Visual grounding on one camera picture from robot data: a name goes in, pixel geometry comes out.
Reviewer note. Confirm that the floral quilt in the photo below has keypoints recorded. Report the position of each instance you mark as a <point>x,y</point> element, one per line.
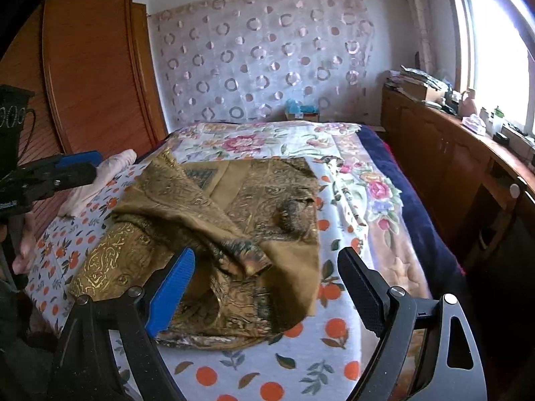
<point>326,163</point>

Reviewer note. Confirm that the white wrapped pipe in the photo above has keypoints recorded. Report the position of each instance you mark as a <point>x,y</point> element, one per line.
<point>420,12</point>

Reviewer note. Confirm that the window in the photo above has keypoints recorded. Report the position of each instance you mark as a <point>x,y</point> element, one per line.
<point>497,46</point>

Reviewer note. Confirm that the pink bottle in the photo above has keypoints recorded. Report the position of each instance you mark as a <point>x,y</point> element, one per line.
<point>469,102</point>

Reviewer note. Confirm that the person's left hand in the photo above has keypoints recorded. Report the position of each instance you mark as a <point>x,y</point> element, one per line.
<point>26,242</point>

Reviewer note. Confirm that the brown patterned shirt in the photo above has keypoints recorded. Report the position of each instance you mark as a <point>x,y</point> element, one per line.
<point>234,238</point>

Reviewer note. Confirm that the pile of books and papers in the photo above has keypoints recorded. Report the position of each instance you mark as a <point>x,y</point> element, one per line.
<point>416,81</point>

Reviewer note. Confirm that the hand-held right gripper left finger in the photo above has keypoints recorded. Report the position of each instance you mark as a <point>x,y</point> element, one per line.
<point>171,296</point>

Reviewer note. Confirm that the pale pink cloth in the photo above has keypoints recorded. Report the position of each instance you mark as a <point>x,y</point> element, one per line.
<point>102,179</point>

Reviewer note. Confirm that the orange fruit print sheet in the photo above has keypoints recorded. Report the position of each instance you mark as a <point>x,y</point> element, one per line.
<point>267,363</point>

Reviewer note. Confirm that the wooden sideboard cabinet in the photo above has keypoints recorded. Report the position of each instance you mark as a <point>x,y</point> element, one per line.
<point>451,167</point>

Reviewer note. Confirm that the wooden headboard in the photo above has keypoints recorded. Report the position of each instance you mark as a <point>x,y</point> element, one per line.
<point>92,71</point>

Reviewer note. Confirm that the circle patterned sheer curtain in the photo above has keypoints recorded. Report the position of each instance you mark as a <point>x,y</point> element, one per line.
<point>259,54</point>

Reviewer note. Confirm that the navy blue blanket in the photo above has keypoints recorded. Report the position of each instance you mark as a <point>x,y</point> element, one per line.
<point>422,217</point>

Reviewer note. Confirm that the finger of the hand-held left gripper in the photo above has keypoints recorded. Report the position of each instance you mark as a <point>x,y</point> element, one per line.
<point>77,158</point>
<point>67,179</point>

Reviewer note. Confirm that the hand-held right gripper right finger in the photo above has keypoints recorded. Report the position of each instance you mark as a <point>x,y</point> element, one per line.
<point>368,296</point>

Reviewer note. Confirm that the white tissue pack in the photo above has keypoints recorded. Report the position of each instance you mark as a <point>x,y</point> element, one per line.
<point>474,123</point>

